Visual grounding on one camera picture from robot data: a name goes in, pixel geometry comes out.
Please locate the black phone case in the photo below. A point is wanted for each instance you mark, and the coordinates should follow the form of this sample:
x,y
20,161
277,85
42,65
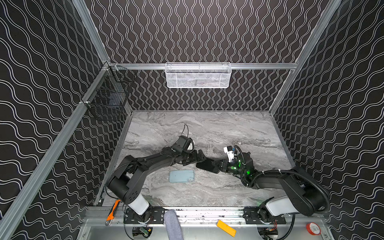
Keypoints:
x,y
210,165

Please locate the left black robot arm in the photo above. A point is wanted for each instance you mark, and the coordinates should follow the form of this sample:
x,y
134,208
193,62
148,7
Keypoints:
x,y
127,180

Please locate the red tape roll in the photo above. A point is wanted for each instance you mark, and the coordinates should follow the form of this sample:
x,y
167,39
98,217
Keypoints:
x,y
313,229

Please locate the white wire basket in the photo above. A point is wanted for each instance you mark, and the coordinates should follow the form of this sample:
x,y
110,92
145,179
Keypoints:
x,y
194,75

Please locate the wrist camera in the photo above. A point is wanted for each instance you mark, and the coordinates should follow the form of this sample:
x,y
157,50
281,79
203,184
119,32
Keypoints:
x,y
230,151
191,147

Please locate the orange handled wrench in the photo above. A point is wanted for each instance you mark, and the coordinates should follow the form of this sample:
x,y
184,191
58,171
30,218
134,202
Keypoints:
x,y
112,213

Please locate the yellow block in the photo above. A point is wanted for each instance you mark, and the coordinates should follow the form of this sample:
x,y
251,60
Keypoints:
x,y
226,228

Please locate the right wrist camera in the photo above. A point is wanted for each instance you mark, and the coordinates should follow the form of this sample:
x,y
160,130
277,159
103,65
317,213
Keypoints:
x,y
230,151

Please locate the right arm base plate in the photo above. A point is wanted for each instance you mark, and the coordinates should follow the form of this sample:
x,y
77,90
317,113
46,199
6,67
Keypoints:
x,y
260,216

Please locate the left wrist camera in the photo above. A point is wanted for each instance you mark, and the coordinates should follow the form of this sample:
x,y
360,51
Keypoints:
x,y
191,147

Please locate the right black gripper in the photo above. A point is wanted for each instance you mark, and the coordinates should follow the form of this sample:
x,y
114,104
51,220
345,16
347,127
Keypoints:
x,y
222,165

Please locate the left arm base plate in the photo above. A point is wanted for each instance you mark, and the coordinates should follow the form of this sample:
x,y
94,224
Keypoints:
x,y
153,215

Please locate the black wire basket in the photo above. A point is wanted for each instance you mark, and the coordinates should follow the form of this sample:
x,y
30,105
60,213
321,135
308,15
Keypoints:
x,y
109,102

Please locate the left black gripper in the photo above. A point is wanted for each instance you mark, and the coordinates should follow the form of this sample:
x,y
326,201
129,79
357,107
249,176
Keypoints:
x,y
188,157

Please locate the light green phone case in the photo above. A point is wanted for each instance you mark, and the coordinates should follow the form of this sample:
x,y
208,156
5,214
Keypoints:
x,y
181,176

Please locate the grey cloth roll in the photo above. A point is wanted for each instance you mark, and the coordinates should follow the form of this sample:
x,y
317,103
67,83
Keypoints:
x,y
173,226

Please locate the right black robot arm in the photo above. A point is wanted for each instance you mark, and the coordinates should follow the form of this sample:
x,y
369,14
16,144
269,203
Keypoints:
x,y
303,194

